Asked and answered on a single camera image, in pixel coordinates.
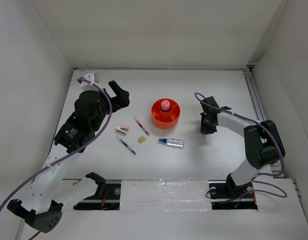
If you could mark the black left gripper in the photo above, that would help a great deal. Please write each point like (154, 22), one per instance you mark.
(121, 100)

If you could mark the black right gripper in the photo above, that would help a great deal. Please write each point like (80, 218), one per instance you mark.
(203, 129)

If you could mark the red pen refill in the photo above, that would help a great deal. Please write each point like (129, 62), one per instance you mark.
(141, 126)

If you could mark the white pink stapler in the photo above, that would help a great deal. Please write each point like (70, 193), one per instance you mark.
(122, 129)

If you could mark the green pen refill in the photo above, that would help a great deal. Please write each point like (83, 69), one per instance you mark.
(126, 145)

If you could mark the pink cap glue bottle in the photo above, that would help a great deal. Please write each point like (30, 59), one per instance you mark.
(165, 105)

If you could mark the yellow deli eraser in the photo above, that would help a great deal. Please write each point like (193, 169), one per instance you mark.
(141, 139)

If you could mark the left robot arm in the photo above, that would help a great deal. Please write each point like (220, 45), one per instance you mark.
(41, 206)

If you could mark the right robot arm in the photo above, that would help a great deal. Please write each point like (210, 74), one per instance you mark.
(262, 143)

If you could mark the blue cap clear glue bottle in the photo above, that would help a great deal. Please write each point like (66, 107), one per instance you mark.
(171, 142)

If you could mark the orange round divided organizer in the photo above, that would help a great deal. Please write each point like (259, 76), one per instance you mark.
(165, 120)

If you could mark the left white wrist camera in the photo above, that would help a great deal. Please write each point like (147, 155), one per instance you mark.
(93, 78)

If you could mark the aluminium rail right side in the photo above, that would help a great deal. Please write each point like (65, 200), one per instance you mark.
(253, 93)

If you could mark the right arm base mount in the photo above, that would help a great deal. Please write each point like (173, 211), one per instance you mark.
(225, 197)

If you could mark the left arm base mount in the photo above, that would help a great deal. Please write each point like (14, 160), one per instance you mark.
(106, 198)

